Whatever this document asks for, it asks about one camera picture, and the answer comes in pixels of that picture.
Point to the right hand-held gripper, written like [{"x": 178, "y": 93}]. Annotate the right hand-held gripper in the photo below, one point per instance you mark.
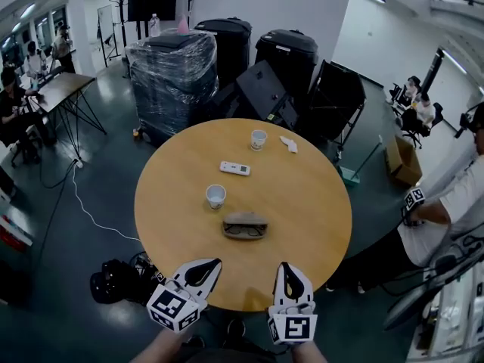
[{"x": 293, "y": 323}]

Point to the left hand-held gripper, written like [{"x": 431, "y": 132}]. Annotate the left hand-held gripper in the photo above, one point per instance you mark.
[{"x": 172, "y": 306}]

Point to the dark-framed glasses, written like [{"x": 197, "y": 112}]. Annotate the dark-framed glasses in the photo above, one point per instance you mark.
[{"x": 246, "y": 231}]

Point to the grey glasses case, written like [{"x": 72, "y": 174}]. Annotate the grey glasses case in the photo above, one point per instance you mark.
[{"x": 246, "y": 218}]

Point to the person's left forearm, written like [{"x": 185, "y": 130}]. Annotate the person's left forearm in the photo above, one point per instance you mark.
[{"x": 162, "y": 348}]

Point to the person's right forearm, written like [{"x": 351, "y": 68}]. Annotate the person's right forearm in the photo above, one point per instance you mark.
[{"x": 306, "y": 354}]

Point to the black flat equipment case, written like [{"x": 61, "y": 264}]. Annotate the black flat equipment case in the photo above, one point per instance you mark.
[{"x": 264, "y": 89}]

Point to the person's black shoe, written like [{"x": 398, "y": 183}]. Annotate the person's black shoe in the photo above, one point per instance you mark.
[
  {"x": 194, "y": 342},
  {"x": 235, "y": 331}
]

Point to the white paper cup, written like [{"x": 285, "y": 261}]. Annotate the white paper cup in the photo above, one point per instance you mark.
[
  {"x": 215, "y": 199},
  {"x": 258, "y": 142}
]

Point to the black bag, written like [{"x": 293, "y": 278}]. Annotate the black bag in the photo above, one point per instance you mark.
[{"x": 113, "y": 278}]

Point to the white remote control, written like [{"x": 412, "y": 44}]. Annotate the white remote control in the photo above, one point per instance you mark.
[{"x": 234, "y": 167}]

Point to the crumpled white tissue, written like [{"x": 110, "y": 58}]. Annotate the crumpled white tissue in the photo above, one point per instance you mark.
[{"x": 290, "y": 144}]

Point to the white power strip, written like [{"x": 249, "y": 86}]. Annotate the white power strip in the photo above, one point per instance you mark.
[{"x": 77, "y": 162}]

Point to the brown cardboard box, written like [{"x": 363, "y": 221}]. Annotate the brown cardboard box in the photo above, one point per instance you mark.
[{"x": 406, "y": 163}]

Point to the plastic-wrapped black crate stack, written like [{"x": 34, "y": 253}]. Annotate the plastic-wrapped black crate stack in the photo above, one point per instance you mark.
[{"x": 172, "y": 85}]

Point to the tall black bin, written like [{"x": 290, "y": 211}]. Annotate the tall black bin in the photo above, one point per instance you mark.
[
  {"x": 289, "y": 51},
  {"x": 230, "y": 51}
]

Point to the wooden desk with black legs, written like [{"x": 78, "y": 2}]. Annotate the wooden desk with black legs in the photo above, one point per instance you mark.
[{"x": 62, "y": 89}]

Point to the pink cone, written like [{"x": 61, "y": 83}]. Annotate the pink cone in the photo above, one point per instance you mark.
[{"x": 182, "y": 26}]

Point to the clear plastic bottle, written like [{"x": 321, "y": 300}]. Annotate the clear plastic bottle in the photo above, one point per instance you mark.
[{"x": 154, "y": 26}]

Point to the black coat rack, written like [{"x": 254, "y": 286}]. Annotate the black coat rack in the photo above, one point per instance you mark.
[{"x": 121, "y": 25}]

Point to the whiteboard on stand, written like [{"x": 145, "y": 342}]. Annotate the whiteboard on stand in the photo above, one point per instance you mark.
[{"x": 106, "y": 28}]

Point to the black folding frame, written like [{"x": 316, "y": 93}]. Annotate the black folding frame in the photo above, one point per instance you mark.
[{"x": 336, "y": 100}]

